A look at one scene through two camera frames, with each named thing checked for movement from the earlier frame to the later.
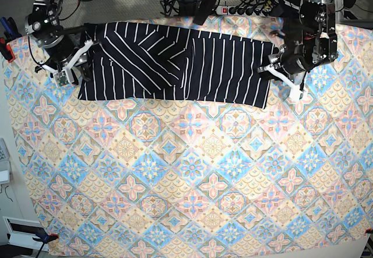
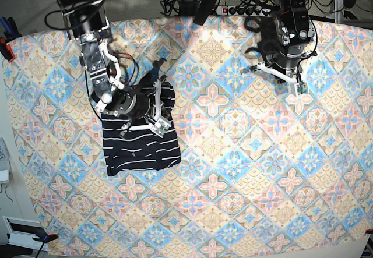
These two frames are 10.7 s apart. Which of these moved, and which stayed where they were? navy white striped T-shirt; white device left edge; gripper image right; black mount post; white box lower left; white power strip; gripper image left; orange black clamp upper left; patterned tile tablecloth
Moved: navy white striped T-shirt; gripper image left; gripper image right
Stayed: patterned tile tablecloth; black mount post; white device left edge; white power strip; orange black clamp upper left; white box lower left
